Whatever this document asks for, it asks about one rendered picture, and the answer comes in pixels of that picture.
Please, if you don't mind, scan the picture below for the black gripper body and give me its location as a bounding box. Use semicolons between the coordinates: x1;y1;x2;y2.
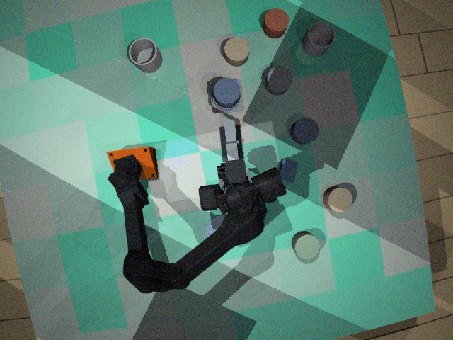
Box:
198;182;277;211

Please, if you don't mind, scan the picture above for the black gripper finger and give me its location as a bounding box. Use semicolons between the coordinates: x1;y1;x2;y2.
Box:
214;184;224;194

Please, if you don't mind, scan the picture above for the brown cylinder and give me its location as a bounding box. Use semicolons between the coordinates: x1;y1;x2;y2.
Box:
263;8;289;39

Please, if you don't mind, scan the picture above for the tan cylinder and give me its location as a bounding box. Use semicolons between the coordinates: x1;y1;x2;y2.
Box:
224;37;250;67
323;186;352;213

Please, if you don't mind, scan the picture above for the blue block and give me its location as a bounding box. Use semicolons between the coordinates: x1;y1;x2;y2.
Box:
279;159;298;183

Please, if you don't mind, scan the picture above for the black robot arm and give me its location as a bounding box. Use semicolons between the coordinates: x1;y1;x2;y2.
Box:
108;154;287;293

